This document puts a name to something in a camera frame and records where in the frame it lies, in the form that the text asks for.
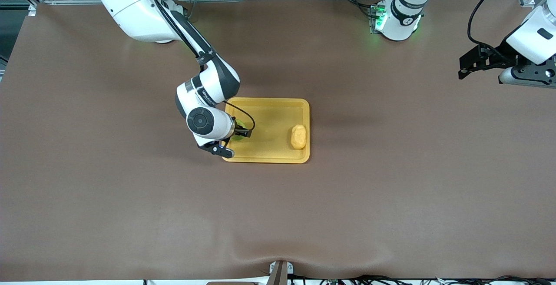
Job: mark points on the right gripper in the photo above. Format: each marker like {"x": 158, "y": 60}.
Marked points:
{"x": 240, "y": 132}

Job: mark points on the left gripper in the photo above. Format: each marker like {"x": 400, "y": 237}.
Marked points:
{"x": 498, "y": 56}

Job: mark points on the green apple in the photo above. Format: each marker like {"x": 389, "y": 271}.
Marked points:
{"x": 238, "y": 124}

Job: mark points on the yellow potato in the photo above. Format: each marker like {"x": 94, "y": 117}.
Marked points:
{"x": 298, "y": 137}

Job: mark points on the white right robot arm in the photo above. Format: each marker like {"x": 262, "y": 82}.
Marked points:
{"x": 130, "y": 7}

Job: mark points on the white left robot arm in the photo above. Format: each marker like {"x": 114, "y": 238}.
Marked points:
{"x": 399, "y": 24}

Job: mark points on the yellow plastic tray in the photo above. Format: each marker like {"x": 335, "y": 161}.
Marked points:
{"x": 273, "y": 120}

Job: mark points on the brown table mat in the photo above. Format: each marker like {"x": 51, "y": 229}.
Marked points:
{"x": 278, "y": 211}

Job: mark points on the grey table edge clamp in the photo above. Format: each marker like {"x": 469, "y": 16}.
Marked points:
{"x": 278, "y": 274}

